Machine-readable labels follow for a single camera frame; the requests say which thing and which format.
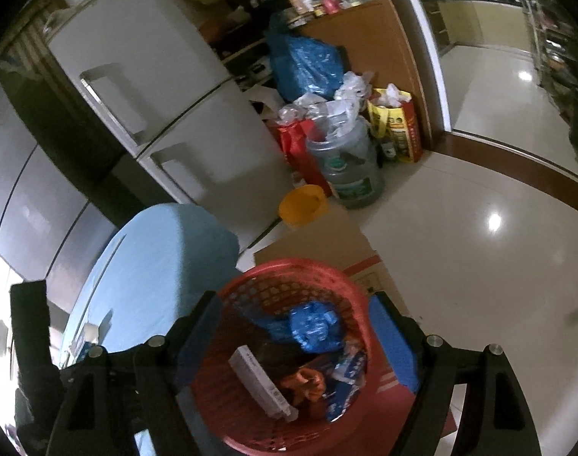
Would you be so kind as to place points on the blue tablecloth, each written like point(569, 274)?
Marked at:
point(156, 266)

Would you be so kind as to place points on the red plastic mesh basket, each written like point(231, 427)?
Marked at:
point(251, 289)

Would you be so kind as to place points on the clear water jug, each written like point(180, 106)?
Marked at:
point(348, 166)

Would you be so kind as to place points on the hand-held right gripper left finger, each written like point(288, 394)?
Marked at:
point(198, 337)

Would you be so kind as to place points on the large blue plastic bag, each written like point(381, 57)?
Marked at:
point(303, 64)

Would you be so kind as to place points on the white crumpled plastic bags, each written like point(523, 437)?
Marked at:
point(338, 97)

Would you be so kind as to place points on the grey refrigerator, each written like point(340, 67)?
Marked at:
point(37, 209)

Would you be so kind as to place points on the white round appliance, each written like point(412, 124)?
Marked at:
point(0, 337)

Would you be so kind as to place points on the wooden cabinet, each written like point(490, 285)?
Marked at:
point(388, 47)

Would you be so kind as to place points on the small blue plastic bag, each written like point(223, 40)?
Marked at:
point(315, 325)

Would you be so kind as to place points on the white refrigerator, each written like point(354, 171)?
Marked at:
point(175, 104)

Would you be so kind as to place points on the orange wrapper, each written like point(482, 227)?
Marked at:
point(302, 384)

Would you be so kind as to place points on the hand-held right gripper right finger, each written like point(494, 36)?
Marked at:
point(393, 342)

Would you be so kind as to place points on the cardboard box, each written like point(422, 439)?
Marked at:
point(317, 242)

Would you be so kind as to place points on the red gift bag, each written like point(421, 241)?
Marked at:
point(300, 152)

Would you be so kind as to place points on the white red medicine box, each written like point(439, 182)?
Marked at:
point(262, 382)

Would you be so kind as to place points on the yellow printed bag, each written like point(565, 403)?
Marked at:
point(400, 128)

